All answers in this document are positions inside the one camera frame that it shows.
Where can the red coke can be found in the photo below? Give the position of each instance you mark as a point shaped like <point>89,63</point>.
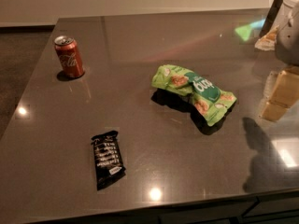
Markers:
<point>66,48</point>

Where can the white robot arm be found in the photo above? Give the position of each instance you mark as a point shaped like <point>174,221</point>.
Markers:
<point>276,15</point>

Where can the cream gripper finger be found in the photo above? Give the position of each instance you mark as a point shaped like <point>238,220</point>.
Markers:
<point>281,92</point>
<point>268,41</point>

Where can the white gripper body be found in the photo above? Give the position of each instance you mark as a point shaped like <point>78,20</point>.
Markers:
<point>288,42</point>

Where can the black rxbar chocolate wrapper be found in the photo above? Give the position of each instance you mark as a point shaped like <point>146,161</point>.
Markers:
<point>109,167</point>

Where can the green chip bag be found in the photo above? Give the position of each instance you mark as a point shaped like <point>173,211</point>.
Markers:
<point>210,101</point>

